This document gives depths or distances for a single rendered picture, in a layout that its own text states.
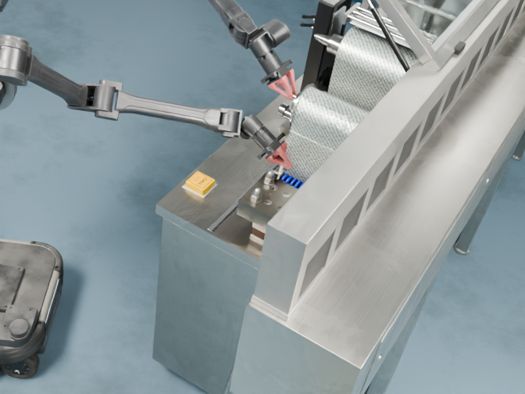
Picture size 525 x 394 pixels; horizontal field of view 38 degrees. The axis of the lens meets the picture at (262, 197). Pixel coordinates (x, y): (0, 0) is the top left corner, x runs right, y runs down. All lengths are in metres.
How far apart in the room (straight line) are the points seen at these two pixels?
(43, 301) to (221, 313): 0.77
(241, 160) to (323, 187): 1.22
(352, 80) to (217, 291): 0.80
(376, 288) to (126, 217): 2.24
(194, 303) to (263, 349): 1.10
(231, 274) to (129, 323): 0.93
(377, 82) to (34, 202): 1.94
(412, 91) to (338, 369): 0.65
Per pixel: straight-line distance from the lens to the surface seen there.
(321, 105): 2.27
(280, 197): 2.34
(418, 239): 1.72
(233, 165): 2.62
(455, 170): 1.95
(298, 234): 1.34
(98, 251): 3.54
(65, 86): 2.22
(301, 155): 2.35
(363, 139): 1.58
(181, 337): 2.83
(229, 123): 2.36
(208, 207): 2.46
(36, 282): 3.11
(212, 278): 2.50
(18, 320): 2.90
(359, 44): 2.41
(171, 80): 4.57
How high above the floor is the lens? 2.59
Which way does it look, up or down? 42 degrees down
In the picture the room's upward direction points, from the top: 11 degrees clockwise
